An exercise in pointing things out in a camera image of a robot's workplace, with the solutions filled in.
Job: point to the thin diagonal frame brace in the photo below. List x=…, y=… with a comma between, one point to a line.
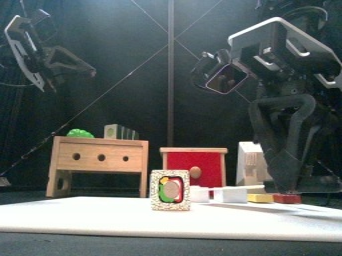
x=111, y=89
x=147, y=15

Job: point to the yellow flat toy piece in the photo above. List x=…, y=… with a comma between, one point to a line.
x=259, y=198

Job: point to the speckled toy sushi roll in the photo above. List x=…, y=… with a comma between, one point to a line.
x=170, y=190

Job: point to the vertical metal frame pole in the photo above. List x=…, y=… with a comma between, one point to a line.
x=170, y=83

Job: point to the white box with cutlery print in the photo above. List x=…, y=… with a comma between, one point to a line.
x=249, y=163

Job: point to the white toy cleaver blade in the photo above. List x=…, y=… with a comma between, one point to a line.
x=230, y=195

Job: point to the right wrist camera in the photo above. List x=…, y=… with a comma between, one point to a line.
x=221, y=75

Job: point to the wooden box with red front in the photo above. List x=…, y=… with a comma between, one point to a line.
x=205, y=163

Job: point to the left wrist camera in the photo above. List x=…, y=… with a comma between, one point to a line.
x=42, y=21

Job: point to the small white toy block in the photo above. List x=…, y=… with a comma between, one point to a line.
x=199, y=195

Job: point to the red flat toy piece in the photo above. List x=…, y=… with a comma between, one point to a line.
x=287, y=198

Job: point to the green toy lettuce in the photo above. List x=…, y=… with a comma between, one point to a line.
x=80, y=133

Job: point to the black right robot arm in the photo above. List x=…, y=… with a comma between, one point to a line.
x=329, y=13

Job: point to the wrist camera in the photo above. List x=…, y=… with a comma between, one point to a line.
x=42, y=21
x=221, y=75

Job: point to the wooden stool with round holes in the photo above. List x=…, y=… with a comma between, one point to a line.
x=98, y=156

